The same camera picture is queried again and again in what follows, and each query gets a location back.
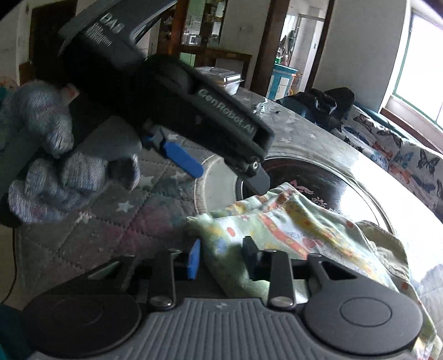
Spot black bag on sofa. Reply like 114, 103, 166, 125
276, 87, 355, 132

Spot window with green frame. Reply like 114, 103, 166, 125
382, 1, 442, 130

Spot floral green children's shirt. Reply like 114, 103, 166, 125
186, 183, 442, 359

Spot blue white cabinet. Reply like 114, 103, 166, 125
266, 64, 298, 101

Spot butterfly print cushion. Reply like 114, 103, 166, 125
332, 105, 442, 219

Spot grey knitted gloved hand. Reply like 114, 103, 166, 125
1, 79, 142, 228

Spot metal tray container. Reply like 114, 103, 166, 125
195, 67, 243, 95

